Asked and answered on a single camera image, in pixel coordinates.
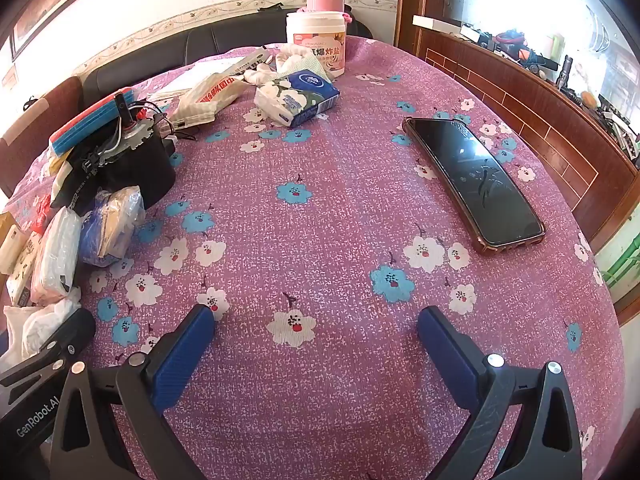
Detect maroon armchair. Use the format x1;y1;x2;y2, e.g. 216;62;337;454
0;77;86;198

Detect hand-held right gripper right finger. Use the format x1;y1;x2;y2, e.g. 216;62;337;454
417;305;583;480

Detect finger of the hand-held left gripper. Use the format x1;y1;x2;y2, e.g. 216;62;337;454
0;308;96;408

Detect framed wall picture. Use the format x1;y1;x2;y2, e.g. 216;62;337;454
10;0;146;58

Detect white paper sheets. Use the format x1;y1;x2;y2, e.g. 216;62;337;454
147;57;261;103

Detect blue and red packet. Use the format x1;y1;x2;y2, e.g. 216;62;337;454
48;87;146;156

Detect brown wooden cabinet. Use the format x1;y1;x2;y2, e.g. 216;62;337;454
395;0;640;326

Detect pink tissue pack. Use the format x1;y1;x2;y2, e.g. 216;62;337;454
31;206;83;306

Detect green pipe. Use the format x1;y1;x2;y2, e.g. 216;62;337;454
602;237;640;288

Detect pile of assorted tools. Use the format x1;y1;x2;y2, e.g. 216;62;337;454
412;12;640;161

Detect black cylinder with motor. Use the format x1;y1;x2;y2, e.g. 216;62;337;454
67;92;177;208

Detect blue tissue pack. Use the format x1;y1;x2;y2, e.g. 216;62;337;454
254;70;341;128

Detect black leather sofa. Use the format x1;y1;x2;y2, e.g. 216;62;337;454
82;10;373;106

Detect white plastic jar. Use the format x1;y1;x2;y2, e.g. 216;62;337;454
286;11;347;79

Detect black white printed pouch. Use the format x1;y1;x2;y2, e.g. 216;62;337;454
50;160;108;211

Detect clear bag with blue contents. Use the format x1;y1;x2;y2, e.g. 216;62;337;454
80;186;146;267

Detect purple floral tablecloth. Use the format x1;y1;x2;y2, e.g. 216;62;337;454
0;35;626;480

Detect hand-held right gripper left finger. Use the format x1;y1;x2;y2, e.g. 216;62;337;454
47;304;217;480

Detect striped white plastic bag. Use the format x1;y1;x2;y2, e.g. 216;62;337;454
167;72;248;128

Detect cream tissue pack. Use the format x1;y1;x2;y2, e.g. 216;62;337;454
0;211;31;276

